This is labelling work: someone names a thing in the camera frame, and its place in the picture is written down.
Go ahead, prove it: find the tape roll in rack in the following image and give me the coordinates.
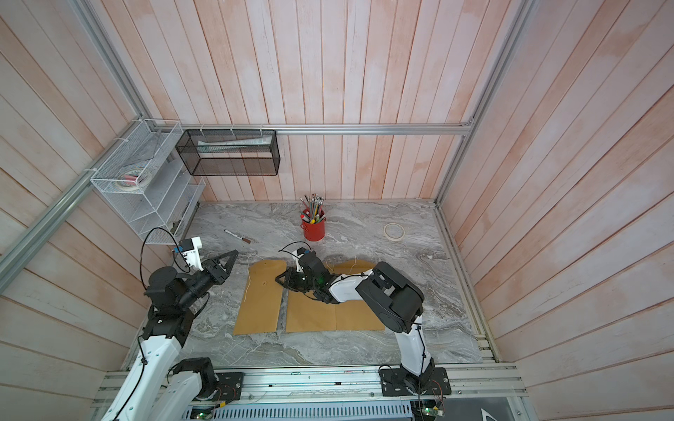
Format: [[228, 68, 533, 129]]
[[114, 168, 149, 192]]

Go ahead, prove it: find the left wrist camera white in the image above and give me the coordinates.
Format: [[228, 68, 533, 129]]
[[177, 237, 203, 272]]

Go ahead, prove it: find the masking tape roll on table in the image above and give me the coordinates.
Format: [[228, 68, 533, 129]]
[[383, 222, 407, 242]]

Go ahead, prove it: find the black mesh basket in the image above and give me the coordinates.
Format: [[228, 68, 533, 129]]
[[176, 128, 281, 176]]

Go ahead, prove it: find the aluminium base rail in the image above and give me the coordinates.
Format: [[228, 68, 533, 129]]
[[88, 365, 530, 409]]

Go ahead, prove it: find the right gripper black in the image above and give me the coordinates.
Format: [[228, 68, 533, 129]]
[[275, 268, 321, 294]]

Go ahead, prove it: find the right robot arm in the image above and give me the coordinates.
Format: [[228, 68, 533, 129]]
[[275, 261, 435, 394]]

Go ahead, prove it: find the white wire shelf rack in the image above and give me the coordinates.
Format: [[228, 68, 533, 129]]
[[91, 119, 205, 247]]

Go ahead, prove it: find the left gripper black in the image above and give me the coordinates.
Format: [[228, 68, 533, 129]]
[[177, 250, 239, 308]]

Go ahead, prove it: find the brown file bag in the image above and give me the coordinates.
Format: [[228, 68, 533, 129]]
[[328, 259, 385, 332], [285, 291, 336, 333], [233, 260, 287, 336]]

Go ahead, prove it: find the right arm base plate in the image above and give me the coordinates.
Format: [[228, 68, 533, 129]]
[[377, 366, 452, 397]]

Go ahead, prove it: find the marker pen on table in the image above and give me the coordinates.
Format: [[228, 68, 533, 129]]
[[223, 229, 252, 244]]

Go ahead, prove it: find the red pen holder cup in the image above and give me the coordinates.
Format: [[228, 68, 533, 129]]
[[300, 209, 326, 242]]

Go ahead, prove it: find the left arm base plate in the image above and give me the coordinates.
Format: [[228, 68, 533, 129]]
[[169, 371, 246, 403]]

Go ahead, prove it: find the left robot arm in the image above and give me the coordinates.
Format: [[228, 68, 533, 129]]
[[103, 250, 239, 420]]

